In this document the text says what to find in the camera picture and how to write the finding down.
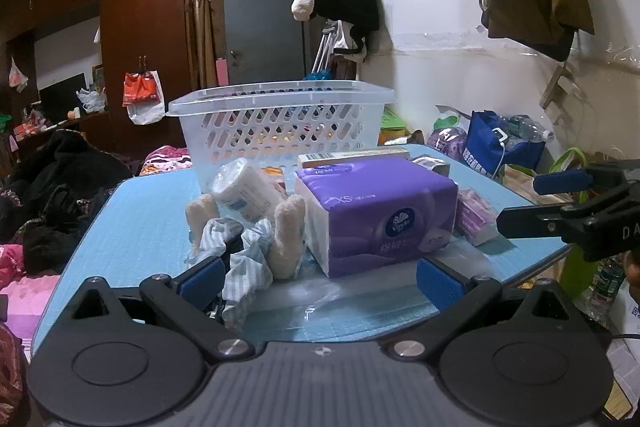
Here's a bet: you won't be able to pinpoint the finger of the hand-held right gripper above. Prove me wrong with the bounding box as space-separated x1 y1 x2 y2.
496 197 601 242
533 163 633 198

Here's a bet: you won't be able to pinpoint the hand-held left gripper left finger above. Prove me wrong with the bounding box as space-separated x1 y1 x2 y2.
70 254 256 365

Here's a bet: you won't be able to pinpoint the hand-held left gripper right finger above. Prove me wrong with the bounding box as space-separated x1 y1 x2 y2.
392 257 576 365

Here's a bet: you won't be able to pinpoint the blue striped cloth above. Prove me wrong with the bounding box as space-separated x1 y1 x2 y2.
187 217 275 333

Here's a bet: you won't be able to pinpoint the small purple tissue packet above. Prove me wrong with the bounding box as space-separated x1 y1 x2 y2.
455 189 498 248

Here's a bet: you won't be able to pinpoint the cream fuzzy sock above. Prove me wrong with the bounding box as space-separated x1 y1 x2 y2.
272 196 307 280
186 194 221 253

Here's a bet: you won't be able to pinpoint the purple tissue pack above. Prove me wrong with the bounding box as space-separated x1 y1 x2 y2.
294 157 459 279

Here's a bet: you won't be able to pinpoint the white plastic roll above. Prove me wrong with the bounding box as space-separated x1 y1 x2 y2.
210 158 288 223

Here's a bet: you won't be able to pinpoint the orange packet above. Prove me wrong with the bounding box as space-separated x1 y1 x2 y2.
261 165 287 188

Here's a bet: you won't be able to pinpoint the yellow white medicine box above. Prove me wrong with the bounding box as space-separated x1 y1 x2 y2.
298 148 412 168

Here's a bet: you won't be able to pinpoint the clear plastic basket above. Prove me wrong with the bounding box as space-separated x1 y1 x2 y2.
166 80 396 192

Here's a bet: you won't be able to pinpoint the brown paper bag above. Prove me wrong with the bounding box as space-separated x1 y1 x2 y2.
502 164 551 208

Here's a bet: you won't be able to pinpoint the blue shopping bag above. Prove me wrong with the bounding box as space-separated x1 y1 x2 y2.
462 109 547 180

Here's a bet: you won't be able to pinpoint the green bottle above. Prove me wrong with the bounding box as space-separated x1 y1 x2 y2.
592 257 626 323

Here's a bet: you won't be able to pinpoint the green tote bag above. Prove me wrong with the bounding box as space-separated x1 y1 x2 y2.
547 147 616 298

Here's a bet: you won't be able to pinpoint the clear water bottle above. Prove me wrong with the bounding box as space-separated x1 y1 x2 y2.
500 114 555 142

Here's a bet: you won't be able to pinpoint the purple printed bag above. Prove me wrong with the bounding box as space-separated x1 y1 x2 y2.
425 127 471 158

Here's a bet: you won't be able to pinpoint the pink floral blanket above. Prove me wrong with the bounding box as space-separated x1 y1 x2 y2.
140 146 193 178

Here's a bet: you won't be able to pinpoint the black clothes pile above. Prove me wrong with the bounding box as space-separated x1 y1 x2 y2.
0 129 133 275

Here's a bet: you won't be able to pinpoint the green box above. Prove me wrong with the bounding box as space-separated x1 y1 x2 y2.
380 107 412 142

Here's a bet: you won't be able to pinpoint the pink bedding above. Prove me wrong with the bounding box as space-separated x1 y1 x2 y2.
0 244 63 348

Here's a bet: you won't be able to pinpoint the orange white plastic bag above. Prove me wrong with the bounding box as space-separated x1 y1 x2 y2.
122 69 166 125

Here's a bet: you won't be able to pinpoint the black television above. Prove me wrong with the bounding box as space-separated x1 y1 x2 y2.
39 73 88 124

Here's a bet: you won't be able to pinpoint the wooden sticks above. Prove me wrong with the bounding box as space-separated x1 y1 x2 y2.
185 0 223 90

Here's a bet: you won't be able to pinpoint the grey door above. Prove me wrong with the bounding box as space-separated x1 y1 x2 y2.
221 0 307 88

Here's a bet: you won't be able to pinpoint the folded metal stand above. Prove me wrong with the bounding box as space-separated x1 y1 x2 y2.
312 22 351 80

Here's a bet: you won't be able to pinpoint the red white hanging bag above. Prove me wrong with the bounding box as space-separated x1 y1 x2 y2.
9 57 29 92

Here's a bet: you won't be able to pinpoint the black garment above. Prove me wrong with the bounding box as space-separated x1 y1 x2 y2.
310 0 381 64

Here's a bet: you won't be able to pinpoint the brown wooden wardrobe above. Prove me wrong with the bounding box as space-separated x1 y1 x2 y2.
0 0 193 158

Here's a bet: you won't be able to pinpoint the white charger cable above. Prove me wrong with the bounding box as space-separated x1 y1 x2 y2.
492 127 510 180

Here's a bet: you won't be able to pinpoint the wooden wall bracket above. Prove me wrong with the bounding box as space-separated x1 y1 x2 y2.
540 62 586 112

